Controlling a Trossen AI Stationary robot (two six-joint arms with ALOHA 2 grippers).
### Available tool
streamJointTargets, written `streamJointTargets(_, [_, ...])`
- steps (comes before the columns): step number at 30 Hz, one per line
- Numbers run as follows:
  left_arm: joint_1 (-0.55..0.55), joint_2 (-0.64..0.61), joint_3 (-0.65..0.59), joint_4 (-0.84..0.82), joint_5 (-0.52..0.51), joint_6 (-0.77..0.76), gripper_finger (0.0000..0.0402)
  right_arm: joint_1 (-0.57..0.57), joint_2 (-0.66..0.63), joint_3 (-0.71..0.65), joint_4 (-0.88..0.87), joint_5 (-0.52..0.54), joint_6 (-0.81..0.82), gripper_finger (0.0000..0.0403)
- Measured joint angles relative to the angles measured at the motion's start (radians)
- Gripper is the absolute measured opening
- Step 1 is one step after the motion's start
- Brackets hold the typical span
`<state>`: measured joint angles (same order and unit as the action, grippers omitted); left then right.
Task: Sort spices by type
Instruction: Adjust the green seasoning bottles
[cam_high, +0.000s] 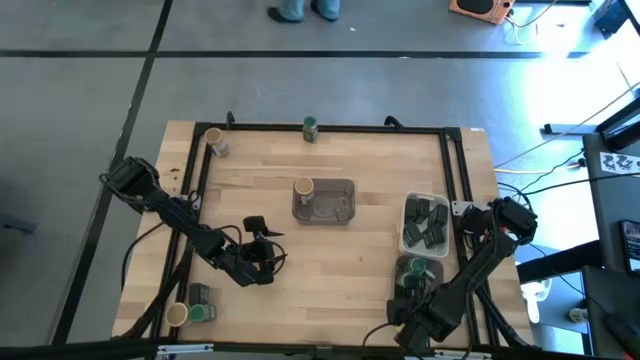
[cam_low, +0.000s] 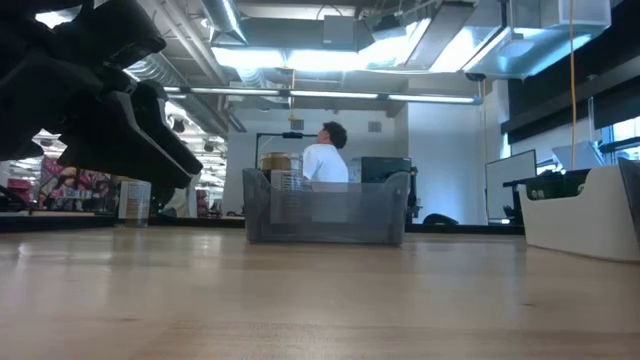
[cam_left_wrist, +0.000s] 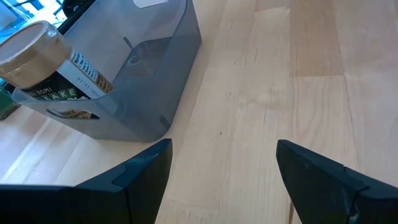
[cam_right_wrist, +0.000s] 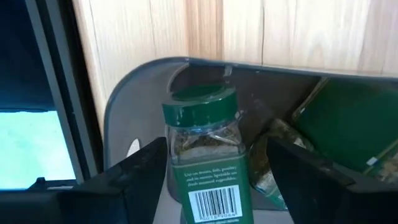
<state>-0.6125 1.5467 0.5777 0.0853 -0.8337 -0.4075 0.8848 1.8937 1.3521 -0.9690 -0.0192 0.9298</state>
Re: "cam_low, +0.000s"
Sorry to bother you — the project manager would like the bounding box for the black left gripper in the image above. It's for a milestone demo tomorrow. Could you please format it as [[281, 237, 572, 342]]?
[[0, 0, 204, 190]]

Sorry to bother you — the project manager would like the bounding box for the white plastic bin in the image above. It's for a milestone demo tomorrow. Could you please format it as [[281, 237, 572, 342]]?
[[517, 163, 640, 264]]

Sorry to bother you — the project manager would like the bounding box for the colourful patterned banner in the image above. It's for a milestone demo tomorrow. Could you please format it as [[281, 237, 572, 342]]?
[[38, 155, 119, 211]]

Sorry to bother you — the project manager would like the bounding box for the bright ceiling light panel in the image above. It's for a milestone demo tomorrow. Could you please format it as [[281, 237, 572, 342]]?
[[212, 37, 401, 72]]

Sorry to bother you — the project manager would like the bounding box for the person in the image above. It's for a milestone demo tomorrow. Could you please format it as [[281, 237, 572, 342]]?
[[301, 120, 350, 184]]

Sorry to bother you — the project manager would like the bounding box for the long tube ceiling light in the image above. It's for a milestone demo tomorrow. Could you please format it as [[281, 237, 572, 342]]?
[[162, 84, 484, 105]]

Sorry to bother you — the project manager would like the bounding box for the grey ceiling box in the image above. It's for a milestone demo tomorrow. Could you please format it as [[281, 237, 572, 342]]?
[[322, 14, 357, 51]]

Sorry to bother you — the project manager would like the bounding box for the grey translucent plastic bin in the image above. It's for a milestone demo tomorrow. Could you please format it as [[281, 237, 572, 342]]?
[[242, 167, 412, 246]]

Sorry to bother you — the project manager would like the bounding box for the black monitor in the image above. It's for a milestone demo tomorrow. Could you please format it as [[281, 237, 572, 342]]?
[[359, 155, 414, 184]]

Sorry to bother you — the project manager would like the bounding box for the white board panel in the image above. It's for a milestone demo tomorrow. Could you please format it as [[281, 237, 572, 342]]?
[[484, 148, 539, 222]]

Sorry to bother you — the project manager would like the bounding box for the pale grey angled panel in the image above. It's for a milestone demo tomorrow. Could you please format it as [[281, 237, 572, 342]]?
[[552, 140, 609, 174]]

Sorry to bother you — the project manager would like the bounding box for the silver round air duct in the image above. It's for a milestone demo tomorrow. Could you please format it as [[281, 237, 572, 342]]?
[[199, 0, 250, 46]]

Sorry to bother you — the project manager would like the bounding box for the black camera gantry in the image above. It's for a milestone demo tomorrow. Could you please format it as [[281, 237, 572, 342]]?
[[254, 130, 319, 171]]

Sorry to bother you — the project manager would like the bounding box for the silver rectangular air duct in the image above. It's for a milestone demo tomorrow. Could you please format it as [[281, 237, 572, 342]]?
[[404, 0, 614, 81]]

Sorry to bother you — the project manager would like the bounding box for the yellow hanging cord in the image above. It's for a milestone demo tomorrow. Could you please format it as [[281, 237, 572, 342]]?
[[568, 0, 578, 171]]

